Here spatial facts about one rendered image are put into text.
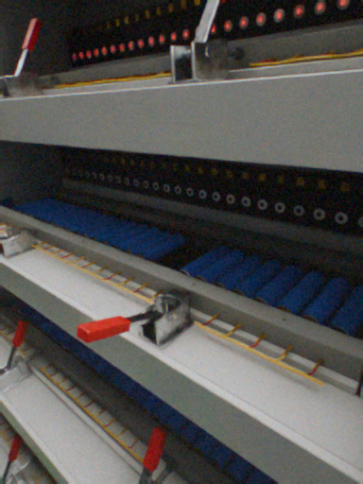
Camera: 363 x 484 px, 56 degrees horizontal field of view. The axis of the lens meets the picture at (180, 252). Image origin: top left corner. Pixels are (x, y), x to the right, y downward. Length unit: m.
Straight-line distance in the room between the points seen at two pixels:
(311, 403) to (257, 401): 0.03
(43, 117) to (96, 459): 0.36
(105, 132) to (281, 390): 0.24
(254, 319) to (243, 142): 0.12
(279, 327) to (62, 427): 0.31
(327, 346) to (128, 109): 0.22
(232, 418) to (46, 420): 0.30
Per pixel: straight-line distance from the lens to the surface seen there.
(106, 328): 0.23
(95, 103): 0.31
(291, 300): 0.28
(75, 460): 0.45
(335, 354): 0.24
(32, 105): 0.40
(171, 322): 0.27
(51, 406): 0.50
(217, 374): 0.25
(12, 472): 0.66
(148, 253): 0.37
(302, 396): 0.24
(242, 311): 0.26
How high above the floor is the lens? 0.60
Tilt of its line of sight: 12 degrees down
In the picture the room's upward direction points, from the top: 8 degrees clockwise
